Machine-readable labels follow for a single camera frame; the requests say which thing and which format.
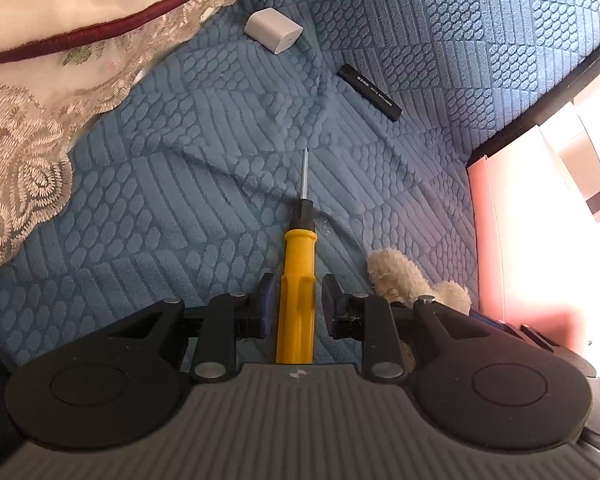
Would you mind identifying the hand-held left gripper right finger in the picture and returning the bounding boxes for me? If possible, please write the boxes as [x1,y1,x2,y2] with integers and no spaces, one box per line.
[321,273,501,383]

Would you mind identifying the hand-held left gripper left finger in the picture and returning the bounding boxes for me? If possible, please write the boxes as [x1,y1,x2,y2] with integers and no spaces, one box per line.
[100,272,277,385]

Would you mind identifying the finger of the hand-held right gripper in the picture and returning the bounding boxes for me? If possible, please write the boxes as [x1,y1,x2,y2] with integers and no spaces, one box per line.
[467,307,561,361]

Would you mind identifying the yellow handle screwdriver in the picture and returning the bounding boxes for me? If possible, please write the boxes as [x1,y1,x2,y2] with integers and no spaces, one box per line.
[275,147,317,365]

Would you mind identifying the cream fluffy plush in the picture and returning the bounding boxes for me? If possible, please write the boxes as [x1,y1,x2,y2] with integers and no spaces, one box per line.
[367,247,473,361]

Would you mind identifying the pink cardboard box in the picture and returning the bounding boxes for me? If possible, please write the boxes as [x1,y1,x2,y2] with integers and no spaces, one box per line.
[466,102,600,376]

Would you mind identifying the blue textured mat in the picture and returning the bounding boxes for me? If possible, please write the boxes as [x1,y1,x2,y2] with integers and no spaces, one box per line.
[0,0,600,366]

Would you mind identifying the black stick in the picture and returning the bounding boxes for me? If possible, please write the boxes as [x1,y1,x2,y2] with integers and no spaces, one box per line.
[337,63,403,123]

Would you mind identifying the white cube charger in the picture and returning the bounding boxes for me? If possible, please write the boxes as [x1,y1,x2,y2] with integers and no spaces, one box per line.
[244,8,303,55]

